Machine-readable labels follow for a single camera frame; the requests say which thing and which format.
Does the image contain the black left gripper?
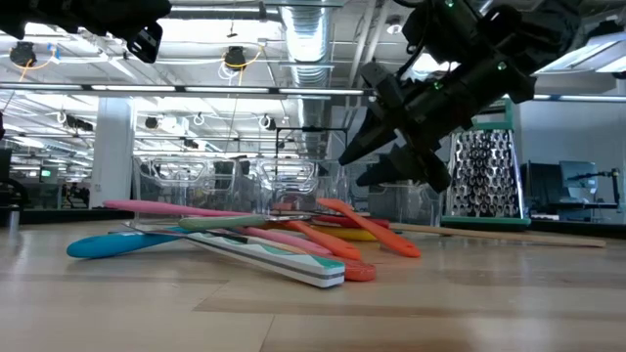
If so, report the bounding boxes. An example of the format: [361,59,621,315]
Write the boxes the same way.
[28,0,172,65]

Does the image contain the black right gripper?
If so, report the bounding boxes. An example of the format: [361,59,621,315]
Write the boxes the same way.
[336,72,483,195]

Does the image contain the small orange silicone spoon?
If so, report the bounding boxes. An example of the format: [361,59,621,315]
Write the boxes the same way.
[316,197,423,259]

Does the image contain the red spatula wooden handle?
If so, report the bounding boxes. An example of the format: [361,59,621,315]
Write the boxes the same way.
[312,213,607,249]

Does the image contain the knife green handle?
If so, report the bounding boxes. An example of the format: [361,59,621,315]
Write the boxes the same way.
[177,213,314,233]

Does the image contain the clear plastic bin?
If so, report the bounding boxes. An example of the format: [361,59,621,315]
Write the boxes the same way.
[242,155,351,221]
[132,154,246,224]
[341,160,444,227]

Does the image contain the long ceiling light bar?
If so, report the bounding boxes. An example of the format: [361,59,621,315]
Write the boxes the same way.
[0,81,626,103]

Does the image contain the yellow silicone spoon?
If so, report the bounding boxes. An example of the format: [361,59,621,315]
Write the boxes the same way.
[302,225,379,242]

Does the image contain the teal steel box grater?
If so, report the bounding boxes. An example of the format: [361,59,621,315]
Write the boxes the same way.
[441,97,532,233]

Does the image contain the white pillar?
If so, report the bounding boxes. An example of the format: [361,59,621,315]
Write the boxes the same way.
[89,96,137,210]

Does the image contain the background desk monitor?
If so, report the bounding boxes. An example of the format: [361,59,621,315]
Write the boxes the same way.
[559,159,601,197]

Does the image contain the blue silicone spoon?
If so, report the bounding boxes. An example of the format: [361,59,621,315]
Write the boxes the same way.
[66,225,195,260]

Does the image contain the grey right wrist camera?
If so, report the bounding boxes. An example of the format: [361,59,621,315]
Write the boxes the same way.
[360,60,408,110]

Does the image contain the black ceiling cable reel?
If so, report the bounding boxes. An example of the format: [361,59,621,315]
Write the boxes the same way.
[223,45,248,72]
[8,40,39,68]

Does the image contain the knife teal chevron handle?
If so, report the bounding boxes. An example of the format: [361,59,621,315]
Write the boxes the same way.
[120,222,346,289]

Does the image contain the silver metal post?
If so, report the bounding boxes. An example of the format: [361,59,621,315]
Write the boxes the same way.
[5,204,22,232]

